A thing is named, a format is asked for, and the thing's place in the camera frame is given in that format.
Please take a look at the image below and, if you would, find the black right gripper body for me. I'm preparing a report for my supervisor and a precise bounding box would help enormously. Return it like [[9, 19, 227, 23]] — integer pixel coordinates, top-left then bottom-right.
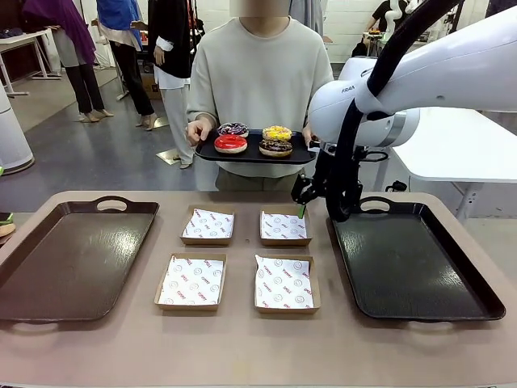
[[291, 141, 336, 205]]

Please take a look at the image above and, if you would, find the white printed paper liner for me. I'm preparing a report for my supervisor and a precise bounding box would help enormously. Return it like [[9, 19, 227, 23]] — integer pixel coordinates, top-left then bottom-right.
[[261, 210, 310, 240], [158, 255, 225, 306], [254, 254, 315, 310], [182, 208, 234, 239]]

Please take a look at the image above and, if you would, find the kraft paper box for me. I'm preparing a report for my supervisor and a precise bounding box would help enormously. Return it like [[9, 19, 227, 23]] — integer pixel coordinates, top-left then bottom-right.
[[254, 253, 322, 315], [179, 204, 236, 247], [153, 252, 229, 312], [258, 204, 313, 247]]

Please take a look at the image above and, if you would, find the chocolate sprinkled donut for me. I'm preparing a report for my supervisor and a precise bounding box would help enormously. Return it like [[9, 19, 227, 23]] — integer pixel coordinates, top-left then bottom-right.
[[258, 138, 294, 158]]

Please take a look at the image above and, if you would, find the small black serving tray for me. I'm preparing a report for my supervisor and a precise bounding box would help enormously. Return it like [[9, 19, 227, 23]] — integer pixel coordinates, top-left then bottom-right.
[[194, 128, 318, 166]]

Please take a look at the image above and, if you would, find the yellow sprinkled donut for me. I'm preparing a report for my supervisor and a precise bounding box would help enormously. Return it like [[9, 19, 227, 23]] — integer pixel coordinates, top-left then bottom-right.
[[262, 124, 293, 142]]

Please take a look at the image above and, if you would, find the red glazed donut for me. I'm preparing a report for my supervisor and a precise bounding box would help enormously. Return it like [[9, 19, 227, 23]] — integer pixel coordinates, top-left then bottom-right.
[[213, 134, 248, 155]]

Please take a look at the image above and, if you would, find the purple sprinkled donut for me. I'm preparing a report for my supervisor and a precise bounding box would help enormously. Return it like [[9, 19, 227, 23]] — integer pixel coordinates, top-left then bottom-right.
[[216, 121, 250, 138]]

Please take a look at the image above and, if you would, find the person's left hand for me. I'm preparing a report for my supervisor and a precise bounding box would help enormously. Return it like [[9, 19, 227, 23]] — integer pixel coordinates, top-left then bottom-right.
[[301, 123, 322, 147]]

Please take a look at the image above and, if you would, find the person's right hand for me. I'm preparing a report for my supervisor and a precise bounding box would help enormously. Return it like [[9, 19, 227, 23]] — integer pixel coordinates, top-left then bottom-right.
[[185, 120, 214, 146]]

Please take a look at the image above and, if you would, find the person in beige sweater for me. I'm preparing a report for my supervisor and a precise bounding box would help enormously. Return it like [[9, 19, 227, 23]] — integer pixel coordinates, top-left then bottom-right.
[[186, 0, 336, 192]]

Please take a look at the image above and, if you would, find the large white table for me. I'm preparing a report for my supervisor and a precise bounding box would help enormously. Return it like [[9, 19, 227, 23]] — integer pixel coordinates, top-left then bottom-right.
[[389, 107, 517, 221]]

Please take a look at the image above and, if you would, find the grey equipment workbench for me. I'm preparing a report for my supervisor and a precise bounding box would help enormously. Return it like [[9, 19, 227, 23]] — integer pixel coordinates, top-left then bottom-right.
[[361, 30, 389, 57]]

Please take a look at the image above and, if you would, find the cardboard box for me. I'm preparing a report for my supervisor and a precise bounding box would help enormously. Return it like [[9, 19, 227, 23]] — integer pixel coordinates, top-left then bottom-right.
[[141, 72, 162, 100]]

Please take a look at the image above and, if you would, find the seated person in black shirt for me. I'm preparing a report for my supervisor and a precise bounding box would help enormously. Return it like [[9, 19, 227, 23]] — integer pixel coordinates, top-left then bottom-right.
[[370, 0, 409, 33]]

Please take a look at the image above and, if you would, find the bystander in black jacket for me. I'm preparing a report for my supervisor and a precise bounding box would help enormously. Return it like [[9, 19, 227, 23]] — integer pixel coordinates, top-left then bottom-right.
[[147, 0, 199, 170]]

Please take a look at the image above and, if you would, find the bystander in blue top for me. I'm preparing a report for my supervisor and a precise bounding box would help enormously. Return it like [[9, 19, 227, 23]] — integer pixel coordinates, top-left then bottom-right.
[[96, 0, 158, 131]]

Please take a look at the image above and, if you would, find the bystander in purple top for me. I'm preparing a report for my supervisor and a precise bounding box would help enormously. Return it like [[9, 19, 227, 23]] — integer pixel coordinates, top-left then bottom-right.
[[22, 0, 115, 123]]

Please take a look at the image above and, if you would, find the tan rounded object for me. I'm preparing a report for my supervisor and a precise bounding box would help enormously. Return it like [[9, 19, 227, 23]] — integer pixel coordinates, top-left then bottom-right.
[[0, 212, 17, 246]]

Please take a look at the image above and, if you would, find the white desk with metal legs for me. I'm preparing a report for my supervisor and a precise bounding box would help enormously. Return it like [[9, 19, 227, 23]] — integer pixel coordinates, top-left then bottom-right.
[[0, 27, 61, 98]]

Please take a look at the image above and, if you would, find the black right arm cable sleeve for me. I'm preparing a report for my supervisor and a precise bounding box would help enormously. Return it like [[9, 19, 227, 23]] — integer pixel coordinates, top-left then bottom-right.
[[325, 0, 472, 222]]

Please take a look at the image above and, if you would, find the black tray with handles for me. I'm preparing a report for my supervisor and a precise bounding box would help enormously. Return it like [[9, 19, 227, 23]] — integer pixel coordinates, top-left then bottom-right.
[[326, 196, 506, 324]]

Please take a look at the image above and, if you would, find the brown tray with handles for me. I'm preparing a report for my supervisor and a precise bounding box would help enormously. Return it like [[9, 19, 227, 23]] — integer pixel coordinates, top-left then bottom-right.
[[0, 196, 161, 333]]

